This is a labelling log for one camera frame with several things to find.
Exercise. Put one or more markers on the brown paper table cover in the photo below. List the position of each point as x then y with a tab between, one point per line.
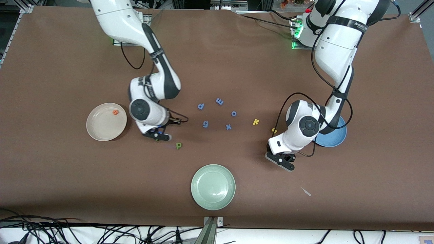
217	67

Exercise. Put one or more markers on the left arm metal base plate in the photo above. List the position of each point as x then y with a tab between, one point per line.
298	47

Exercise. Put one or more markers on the tan cardboard box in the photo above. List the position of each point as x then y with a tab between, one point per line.
427	240

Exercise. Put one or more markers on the aluminium profile post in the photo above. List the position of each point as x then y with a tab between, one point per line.
208	234

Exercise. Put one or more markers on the blue letter d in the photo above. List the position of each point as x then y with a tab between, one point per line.
200	106

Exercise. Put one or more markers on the blue letter x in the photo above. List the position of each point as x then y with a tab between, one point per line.
229	127

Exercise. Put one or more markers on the pale green plate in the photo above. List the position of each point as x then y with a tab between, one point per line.
213	187

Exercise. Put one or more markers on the blue plate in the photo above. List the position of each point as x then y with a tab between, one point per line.
334	139

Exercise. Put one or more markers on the green letter p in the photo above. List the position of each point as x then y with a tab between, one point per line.
178	145

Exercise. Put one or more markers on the beige brown plate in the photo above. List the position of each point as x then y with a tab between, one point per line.
101	123

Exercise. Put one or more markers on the silver post bracket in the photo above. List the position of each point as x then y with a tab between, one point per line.
219	222

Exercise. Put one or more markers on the large aluminium corner rail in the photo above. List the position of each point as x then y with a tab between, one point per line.
415	17

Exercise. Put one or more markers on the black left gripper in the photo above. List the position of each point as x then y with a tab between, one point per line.
287	157

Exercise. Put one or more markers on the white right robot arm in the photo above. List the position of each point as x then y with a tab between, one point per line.
118	20

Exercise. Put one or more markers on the small aluminium corner bracket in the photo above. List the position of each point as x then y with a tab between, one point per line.
27	8

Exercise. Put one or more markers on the blue letter m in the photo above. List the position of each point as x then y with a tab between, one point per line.
219	101

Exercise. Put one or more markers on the grey metal frame piece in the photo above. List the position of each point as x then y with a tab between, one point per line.
222	5

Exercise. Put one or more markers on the small grey tape scrap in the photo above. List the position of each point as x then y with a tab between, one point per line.
306	191

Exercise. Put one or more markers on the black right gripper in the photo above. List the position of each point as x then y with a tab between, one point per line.
168	122

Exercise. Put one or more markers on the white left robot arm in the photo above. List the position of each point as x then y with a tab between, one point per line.
339	44

